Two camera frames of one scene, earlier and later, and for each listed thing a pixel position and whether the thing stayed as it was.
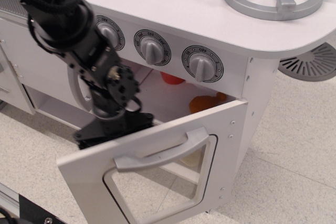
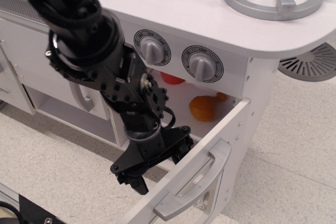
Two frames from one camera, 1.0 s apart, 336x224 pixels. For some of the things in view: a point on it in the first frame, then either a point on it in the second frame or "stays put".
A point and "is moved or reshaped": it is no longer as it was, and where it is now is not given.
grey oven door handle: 195,138 is moved or reshaped
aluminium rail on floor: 9,200 stays put
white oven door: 82,174 -> 196,212
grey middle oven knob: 153,48 stays put
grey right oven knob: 203,63 stays put
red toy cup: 171,79 stays put
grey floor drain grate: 316,64 stays put
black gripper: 103,130 -> 145,149
